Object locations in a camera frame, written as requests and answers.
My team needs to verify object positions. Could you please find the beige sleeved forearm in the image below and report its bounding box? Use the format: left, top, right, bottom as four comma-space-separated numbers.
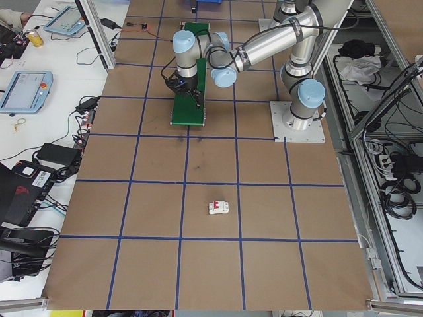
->
0, 9, 24, 27

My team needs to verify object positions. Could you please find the yellow drink can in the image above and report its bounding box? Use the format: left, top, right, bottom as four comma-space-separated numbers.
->
25, 29, 45, 48

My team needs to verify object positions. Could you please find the large black power adapter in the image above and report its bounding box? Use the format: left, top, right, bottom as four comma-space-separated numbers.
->
36, 142, 82, 164

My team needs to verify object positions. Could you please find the black docking device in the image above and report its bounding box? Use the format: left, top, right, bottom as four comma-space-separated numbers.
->
0, 227, 57, 278

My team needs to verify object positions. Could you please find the aluminium corner bar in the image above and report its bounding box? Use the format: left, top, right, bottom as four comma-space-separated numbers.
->
365, 298, 423, 311
0, 296, 50, 313

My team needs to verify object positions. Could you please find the white power strip inside frame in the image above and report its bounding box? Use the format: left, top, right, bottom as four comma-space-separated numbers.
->
376, 153, 397, 181

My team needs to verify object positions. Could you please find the black box inside frame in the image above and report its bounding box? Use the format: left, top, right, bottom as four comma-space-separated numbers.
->
391, 153, 420, 172

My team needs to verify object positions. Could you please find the white red circuit breaker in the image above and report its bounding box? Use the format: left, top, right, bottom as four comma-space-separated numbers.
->
207, 199, 231, 215

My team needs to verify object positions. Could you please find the black cable coil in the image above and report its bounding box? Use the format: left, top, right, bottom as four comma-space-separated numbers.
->
379, 178, 420, 221

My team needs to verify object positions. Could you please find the red and black wire pair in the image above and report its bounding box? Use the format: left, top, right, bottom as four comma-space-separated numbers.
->
147, 28, 174, 43

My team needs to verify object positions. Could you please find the power strip with plugs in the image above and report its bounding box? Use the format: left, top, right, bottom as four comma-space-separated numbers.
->
73, 108, 97, 148

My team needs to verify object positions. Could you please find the black crumpled cloth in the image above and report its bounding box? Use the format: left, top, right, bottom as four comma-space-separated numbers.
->
338, 38, 377, 57

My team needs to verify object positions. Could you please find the medium black power adapter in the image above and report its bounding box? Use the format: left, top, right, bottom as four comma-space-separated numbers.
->
75, 96, 102, 112

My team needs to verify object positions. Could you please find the aluminium profile post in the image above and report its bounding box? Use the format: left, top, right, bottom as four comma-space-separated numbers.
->
75, 0, 116, 70

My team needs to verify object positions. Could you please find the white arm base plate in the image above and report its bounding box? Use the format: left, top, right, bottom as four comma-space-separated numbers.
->
269, 100, 327, 145

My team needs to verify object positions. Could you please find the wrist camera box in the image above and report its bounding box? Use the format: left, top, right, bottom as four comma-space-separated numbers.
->
164, 74, 186, 95

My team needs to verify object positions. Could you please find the teach pendant with white screen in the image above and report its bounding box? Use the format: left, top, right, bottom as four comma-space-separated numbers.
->
42, 5, 87, 36

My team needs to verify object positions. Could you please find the white crumpled cloth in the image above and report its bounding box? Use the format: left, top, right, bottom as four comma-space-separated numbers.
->
340, 55, 384, 85

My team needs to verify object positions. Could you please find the black computer with white label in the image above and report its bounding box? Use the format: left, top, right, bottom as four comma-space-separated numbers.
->
0, 159, 58, 228

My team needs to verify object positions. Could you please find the green conveyor belt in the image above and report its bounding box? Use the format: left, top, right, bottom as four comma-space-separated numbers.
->
169, 21, 212, 128

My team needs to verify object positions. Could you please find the V-shaped metal bar frame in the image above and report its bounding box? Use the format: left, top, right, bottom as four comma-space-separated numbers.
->
322, 0, 423, 298

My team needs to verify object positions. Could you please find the black desk pad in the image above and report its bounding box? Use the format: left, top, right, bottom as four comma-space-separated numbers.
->
0, 25, 29, 65

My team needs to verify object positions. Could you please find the teach pendant with grey screen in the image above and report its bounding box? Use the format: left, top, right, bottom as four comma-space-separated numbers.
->
0, 70, 54, 115

